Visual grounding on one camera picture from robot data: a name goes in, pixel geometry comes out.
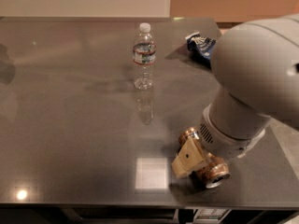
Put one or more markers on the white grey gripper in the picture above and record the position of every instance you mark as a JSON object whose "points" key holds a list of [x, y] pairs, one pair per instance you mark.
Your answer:
{"points": [[221, 140]]}

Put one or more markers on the orange soda can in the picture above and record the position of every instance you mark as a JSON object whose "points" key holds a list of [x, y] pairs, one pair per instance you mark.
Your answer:
{"points": [[215, 170]]}

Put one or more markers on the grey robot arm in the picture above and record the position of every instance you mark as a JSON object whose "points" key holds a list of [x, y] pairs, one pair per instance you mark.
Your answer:
{"points": [[256, 65]]}

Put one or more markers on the blue crumpled chip bag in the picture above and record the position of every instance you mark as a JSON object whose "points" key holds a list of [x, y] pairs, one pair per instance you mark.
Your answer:
{"points": [[201, 47]]}

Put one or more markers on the clear plastic water bottle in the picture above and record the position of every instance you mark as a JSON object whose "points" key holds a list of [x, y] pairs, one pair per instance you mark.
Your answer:
{"points": [[144, 56]]}

